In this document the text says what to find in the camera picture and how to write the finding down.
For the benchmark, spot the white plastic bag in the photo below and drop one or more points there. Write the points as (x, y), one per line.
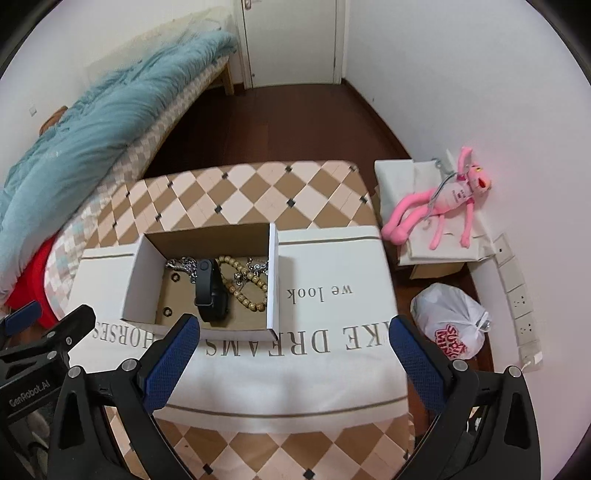
(443, 314)

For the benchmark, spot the white door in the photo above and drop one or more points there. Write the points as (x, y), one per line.
(291, 41)

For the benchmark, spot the pink plush toy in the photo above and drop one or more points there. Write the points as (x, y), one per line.
(450, 196)

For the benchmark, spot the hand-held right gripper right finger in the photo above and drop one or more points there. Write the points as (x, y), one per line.
(415, 364)

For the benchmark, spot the stack of white cloth bags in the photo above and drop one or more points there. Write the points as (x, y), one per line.
(397, 177)

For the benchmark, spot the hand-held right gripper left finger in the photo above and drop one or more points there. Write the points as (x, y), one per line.
(170, 364)

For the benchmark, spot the wooden bed frame leg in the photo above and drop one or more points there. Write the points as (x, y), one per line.
(228, 78)

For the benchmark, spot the red blanket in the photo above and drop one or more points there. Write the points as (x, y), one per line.
(32, 281)

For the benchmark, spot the blue quilt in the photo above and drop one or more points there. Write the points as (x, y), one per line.
(92, 138)

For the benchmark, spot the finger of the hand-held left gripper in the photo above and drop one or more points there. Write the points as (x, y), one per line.
(74, 325)
(21, 317)

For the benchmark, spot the white power strip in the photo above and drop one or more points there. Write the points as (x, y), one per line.
(517, 295)

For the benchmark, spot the black smart band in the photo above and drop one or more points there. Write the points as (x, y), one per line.
(212, 300)

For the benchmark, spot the small silver charm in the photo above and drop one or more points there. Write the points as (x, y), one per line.
(239, 278)

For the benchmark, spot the wooden headboard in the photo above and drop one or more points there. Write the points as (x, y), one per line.
(53, 120)

